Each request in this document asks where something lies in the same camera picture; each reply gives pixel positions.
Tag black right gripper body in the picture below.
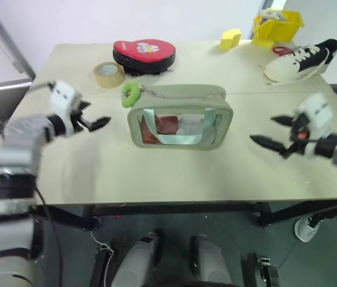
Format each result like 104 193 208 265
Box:
283 114 311 160

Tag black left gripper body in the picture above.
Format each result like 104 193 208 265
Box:
68 108 95 133

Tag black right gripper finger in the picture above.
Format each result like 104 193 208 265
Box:
249 135 287 154
271 115 295 129

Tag light green clear toiletry bag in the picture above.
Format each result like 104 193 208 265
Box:
127 84 235 151

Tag brown packing tape roll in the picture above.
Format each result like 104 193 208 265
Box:
93 62 125 89

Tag white black sneaker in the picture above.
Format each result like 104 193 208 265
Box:
263 38 337 85

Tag red black boxing pad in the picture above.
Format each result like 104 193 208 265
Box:
112 38 178 76

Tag yellow plastic bin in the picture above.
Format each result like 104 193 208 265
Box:
252 10 305 49

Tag white bystander shoe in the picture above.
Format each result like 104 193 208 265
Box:
294 213 327 243

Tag yellow foam block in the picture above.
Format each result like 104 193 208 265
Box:
219 28 243 52

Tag white item in bin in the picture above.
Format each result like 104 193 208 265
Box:
257 8 286 21

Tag grey robot leg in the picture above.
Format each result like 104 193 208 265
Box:
188 234 235 287
111 229 164 287

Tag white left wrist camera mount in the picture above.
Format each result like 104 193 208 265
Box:
50 80 83 135

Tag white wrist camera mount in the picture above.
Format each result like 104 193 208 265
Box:
296 93 336 137
50 80 83 135

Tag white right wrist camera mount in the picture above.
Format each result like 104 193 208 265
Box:
296 93 336 137

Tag green ring keychain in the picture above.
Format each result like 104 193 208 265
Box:
121 81 141 108

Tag thin metal keychain chain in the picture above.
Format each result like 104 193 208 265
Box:
139 84 170 100

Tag red handled scissors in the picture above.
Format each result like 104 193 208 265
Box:
272 45 293 57

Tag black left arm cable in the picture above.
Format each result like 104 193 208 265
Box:
30 80 65 287

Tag grey metal frame post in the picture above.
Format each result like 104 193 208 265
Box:
0 0 36 82

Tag black table frame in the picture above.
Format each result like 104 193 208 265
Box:
30 199 337 231

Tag white floor cable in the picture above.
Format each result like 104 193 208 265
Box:
90 229 116 287

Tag black stand bracket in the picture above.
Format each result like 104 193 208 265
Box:
90 244 116 287
247 253 280 287

